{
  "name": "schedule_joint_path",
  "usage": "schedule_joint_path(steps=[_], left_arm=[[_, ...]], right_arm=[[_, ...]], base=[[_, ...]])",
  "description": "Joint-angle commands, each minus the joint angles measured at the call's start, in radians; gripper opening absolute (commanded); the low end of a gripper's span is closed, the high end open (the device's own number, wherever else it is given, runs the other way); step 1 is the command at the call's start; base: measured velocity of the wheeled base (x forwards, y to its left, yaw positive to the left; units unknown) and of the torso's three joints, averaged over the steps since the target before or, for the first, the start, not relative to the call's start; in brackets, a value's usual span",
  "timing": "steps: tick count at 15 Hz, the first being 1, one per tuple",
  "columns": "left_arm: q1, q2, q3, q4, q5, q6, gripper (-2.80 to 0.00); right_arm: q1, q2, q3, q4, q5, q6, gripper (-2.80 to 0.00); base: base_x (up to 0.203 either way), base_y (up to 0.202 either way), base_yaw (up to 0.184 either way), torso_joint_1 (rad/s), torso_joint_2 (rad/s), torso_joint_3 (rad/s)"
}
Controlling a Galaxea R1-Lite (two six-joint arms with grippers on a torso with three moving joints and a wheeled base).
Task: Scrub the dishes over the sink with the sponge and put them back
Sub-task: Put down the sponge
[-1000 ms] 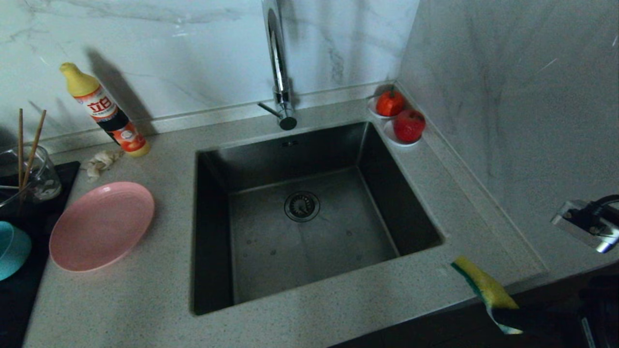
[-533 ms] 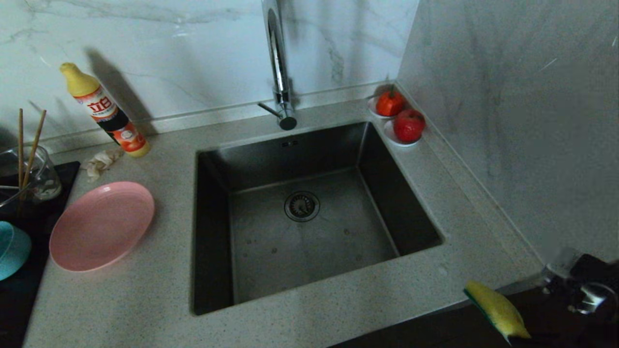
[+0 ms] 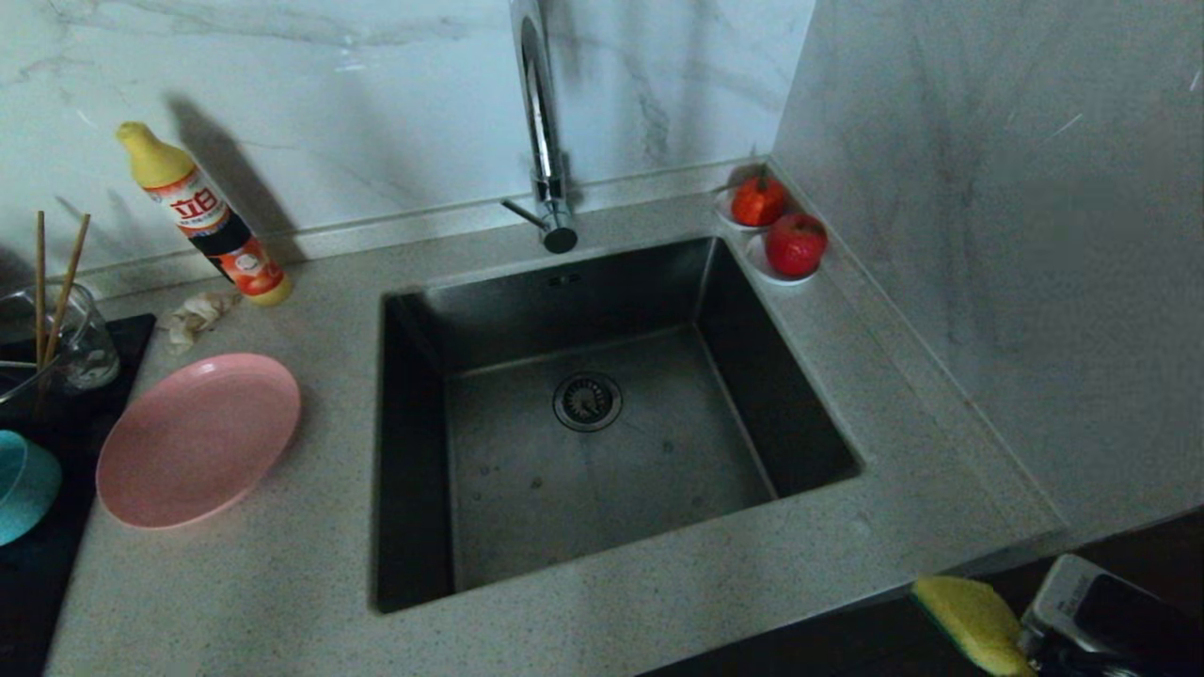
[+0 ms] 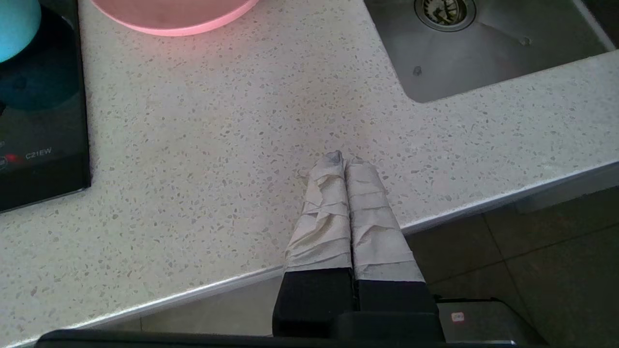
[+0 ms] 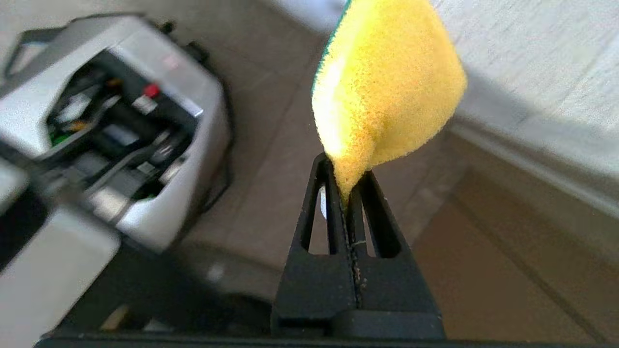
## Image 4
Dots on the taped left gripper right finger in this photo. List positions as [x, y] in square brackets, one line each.
[382, 251]

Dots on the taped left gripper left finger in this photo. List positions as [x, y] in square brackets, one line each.
[319, 251]

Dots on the pink plastic plate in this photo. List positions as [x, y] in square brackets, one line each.
[174, 14]

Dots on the teal plastic bowl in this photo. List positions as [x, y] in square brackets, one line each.
[14, 24]

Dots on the grey black robot base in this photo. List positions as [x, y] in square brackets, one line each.
[488, 319]

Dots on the stainless steel sink basin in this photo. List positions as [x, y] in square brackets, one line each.
[483, 48]

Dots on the round metal drain strainer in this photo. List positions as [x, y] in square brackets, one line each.
[445, 12]

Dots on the black induction cooktop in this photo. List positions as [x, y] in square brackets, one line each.
[43, 121]

